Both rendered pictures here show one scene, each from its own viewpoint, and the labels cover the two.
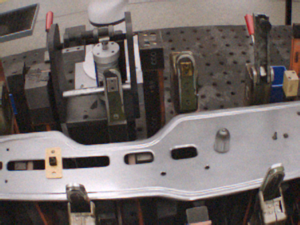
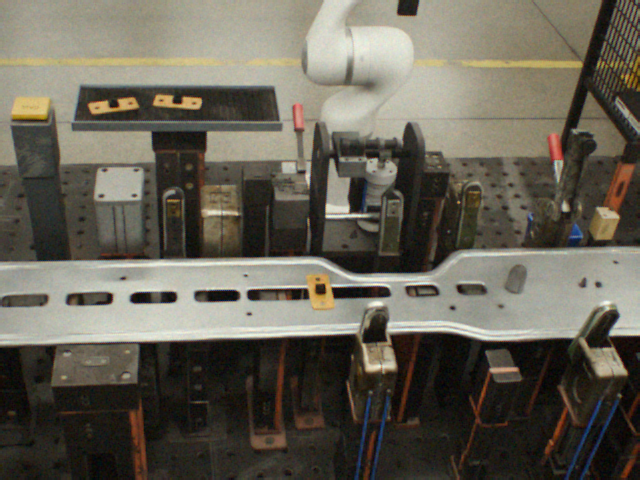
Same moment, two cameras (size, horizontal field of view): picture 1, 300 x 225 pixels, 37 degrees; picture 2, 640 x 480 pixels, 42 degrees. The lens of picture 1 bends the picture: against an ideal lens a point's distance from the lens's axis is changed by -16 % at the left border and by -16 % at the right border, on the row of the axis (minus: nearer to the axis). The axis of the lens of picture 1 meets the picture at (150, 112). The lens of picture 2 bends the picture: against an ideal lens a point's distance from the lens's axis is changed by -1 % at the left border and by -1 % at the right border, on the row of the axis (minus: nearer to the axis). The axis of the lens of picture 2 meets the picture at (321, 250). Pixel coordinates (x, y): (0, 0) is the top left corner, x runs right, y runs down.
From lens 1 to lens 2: 0.57 m
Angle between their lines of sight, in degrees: 8
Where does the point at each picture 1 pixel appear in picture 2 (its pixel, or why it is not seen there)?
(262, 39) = (575, 165)
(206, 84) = not seen: hidden behind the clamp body
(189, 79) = (473, 211)
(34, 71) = (284, 181)
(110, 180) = (395, 312)
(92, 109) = (352, 239)
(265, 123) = (566, 268)
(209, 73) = not seen: hidden behind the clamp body
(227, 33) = (474, 169)
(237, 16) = (456, 149)
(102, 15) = (346, 125)
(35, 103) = (285, 221)
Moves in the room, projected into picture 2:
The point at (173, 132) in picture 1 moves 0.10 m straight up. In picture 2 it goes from (455, 267) to (466, 223)
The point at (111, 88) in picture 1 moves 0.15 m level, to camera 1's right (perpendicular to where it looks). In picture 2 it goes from (392, 212) to (475, 213)
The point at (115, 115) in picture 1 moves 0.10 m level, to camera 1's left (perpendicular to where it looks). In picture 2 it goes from (389, 244) to (334, 244)
